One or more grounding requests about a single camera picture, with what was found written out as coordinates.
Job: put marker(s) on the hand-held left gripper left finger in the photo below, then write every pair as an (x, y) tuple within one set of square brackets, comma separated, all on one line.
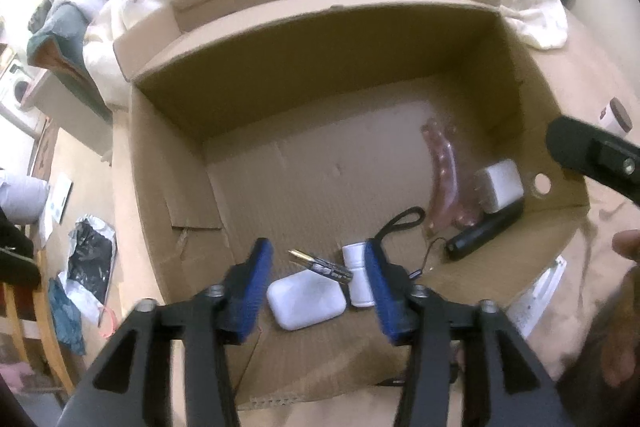
[(250, 292)]

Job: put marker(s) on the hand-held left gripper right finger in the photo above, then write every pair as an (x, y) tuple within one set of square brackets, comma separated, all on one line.
[(385, 297)]

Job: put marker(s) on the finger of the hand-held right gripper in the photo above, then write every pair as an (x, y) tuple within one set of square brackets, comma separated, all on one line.
[(585, 147)]

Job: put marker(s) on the white pill bottle red label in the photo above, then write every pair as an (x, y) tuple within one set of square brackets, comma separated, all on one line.
[(359, 277)]

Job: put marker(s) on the white earbuds case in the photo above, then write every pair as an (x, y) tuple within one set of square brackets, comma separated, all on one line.
[(305, 302)]

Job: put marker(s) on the white charger adapter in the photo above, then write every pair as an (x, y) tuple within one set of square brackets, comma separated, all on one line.
[(500, 184)]

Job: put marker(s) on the black flashlight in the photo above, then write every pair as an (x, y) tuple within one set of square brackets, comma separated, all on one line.
[(480, 234)]

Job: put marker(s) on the brown cardboard box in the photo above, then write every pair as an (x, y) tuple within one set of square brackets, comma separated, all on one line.
[(310, 147)]

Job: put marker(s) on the person's right hand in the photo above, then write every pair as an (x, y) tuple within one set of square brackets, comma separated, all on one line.
[(627, 244)]

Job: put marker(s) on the white jar brown lid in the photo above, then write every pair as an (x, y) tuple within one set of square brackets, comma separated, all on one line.
[(616, 117)]

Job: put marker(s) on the black and white plastic bag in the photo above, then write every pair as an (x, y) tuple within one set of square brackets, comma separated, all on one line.
[(87, 267)]

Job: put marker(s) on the teal cloth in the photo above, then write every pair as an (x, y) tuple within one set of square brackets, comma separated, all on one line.
[(65, 317)]

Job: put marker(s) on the wooden chair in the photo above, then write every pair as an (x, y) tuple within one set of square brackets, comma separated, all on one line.
[(45, 347)]

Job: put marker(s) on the white paper booklet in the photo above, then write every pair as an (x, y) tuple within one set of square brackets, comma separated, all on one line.
[(57, 199)]

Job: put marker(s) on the black garment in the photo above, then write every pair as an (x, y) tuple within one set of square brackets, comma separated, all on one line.
[(17, 257)]

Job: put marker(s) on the pale grey stuffed bag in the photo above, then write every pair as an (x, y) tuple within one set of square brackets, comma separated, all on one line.
[(22, 197)]

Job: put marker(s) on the brown floor rug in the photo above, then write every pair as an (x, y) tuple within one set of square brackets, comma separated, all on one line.
[(42, 147)]

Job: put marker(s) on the white washing machine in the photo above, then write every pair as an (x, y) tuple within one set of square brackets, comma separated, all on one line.
[(15, 97)]

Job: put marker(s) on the teal mattress corner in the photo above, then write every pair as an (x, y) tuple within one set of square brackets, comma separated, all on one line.
[(55, 27)]

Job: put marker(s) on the white bed frame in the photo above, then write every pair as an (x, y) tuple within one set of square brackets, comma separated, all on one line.
[(65, 107)]

